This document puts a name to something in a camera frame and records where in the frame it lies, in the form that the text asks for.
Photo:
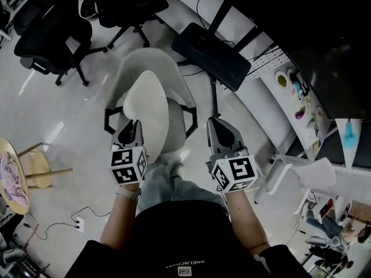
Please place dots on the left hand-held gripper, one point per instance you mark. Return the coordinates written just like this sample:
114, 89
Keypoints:
124, 162

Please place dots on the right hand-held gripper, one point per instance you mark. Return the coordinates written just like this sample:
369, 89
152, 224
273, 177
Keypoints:
240, 171

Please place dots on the light grey chair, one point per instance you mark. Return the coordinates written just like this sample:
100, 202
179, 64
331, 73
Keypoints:
150, 61

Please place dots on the person's right forearm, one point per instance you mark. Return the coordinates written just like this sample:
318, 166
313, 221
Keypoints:
245, 221

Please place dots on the person's left forearm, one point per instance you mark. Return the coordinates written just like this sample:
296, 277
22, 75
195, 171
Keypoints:
119, 219

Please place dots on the white office chair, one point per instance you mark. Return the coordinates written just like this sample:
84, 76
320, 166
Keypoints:
313, 175

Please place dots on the black office chair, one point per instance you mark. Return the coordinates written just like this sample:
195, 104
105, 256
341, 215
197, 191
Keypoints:
130, 4
49, 42

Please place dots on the white wrist band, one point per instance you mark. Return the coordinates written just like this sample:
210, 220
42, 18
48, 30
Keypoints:
127, 193

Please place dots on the person's grey jeans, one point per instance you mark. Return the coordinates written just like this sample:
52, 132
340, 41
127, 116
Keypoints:
174, 190

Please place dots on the white metal shelf unit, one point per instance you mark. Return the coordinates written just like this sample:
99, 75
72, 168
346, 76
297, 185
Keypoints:
261, 106

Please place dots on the white power strip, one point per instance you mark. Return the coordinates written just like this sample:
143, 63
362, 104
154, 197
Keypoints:
79, 224

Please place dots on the purple toy eggplant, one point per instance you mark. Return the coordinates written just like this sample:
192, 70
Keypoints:
299, 114

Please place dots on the wooden stool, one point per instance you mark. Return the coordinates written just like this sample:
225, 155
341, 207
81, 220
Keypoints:
37, 166

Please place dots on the person's black t-shirt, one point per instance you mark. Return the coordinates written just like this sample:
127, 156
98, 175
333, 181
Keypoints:
188, 242

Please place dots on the white plate with greens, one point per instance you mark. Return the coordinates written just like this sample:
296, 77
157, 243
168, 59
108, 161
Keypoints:
282, 80

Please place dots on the black tray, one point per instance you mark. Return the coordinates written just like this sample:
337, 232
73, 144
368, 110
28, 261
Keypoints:
301, 82

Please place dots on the pink cloth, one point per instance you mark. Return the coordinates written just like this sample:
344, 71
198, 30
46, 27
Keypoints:
11, 178

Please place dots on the light blue cloth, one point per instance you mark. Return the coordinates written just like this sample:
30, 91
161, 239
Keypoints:
349, 135

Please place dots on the black screen stand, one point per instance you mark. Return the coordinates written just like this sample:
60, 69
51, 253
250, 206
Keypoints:
211, 54

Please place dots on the large black screen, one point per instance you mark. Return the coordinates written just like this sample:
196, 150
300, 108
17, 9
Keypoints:
319, 25

